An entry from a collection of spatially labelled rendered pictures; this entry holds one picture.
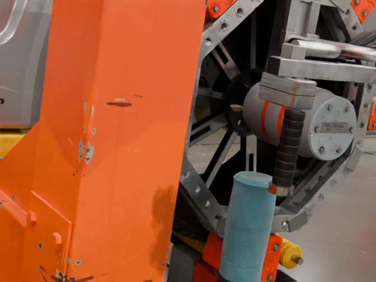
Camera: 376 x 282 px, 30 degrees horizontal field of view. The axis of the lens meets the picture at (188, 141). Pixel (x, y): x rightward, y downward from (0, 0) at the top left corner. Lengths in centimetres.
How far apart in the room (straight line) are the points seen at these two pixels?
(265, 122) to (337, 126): 14
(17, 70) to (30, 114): 10
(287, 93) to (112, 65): 38
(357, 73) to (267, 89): 19
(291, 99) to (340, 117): 22
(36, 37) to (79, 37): 49
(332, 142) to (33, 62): 61
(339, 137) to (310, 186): 29
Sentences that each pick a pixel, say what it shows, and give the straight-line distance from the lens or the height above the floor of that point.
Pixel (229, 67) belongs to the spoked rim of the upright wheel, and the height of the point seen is 92.
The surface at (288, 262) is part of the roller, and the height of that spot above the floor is 50.
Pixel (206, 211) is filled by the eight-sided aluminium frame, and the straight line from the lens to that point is 142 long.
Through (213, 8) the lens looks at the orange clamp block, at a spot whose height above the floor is 104.
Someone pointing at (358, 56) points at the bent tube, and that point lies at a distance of 139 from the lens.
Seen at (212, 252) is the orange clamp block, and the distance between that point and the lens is 153.
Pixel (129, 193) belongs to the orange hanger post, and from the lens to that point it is 98.
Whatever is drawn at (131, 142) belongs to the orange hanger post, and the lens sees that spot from 95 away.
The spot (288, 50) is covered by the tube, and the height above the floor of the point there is 99.
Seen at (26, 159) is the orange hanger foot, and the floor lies 76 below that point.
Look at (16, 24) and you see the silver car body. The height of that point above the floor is 95.
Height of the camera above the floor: 106
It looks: 12 degrees down
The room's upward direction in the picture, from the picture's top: 9 degrees clockwise
